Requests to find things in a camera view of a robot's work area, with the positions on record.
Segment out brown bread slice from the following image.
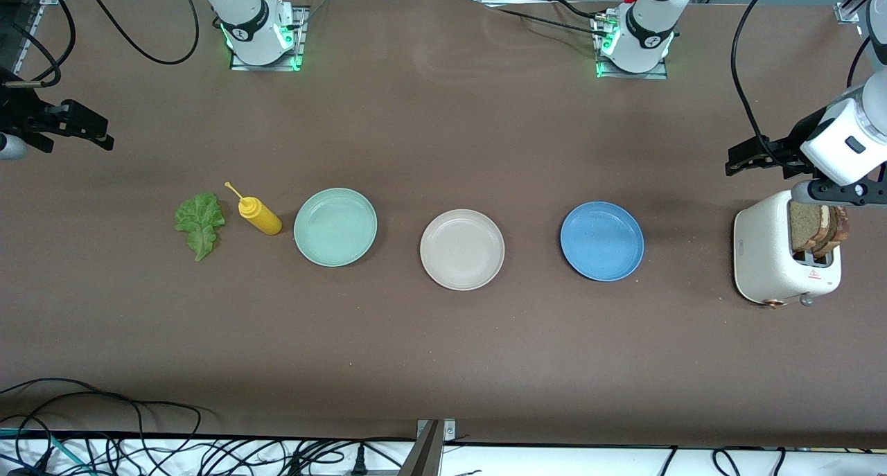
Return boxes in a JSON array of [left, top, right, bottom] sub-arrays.
[[789, 202, 831, 253], [821, 206, 850, 258]]

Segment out green lettuce leaf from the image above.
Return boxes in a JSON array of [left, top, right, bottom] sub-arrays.
[[174, 193, 227, 262]]

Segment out blue plate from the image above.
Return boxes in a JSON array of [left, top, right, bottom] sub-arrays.
[[560, 200, 645, 283]]

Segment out mint green plate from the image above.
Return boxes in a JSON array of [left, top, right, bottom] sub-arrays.
[[293, 187, 378, 267]]

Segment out beige plate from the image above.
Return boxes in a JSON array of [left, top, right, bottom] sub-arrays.
[[419, 209, 506, 292]]

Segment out white toaster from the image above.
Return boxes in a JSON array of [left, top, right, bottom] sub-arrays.
[[733, 189, 843, 309]]

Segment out yellow mustard squeeze bottle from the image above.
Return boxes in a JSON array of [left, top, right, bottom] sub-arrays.
[[224, 182, 283, 236]]

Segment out grey metal beam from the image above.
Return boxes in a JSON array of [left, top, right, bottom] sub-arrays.
[[398, 421, 444, 476]]

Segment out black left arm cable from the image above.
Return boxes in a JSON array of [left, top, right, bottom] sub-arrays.
[[731, 0, 887, 168]]

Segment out aluminium frame post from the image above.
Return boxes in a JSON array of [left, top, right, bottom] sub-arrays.
[[835, 0, 887, 25]]

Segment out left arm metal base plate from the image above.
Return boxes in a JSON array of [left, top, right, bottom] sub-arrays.
[[595, 15, 669, 80]]

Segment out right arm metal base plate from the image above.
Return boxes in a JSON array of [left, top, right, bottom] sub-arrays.
[[230, 6, 307, 72]]

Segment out short black base cable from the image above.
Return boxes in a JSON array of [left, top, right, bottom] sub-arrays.
[[541, 0, 604, 21]]

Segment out long black base cable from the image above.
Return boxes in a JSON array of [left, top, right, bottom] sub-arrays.
[[495, 8, 611, 39]]

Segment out black floor cable loop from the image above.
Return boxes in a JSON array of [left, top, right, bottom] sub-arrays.
[[0, 378, 203, 476]]

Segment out teal floor cable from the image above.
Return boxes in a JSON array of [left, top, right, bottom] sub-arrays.
[[0, 427, 94, 475]]

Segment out metal corner bracket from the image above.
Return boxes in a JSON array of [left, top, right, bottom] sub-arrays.
[[416, 418, 457, 442]]

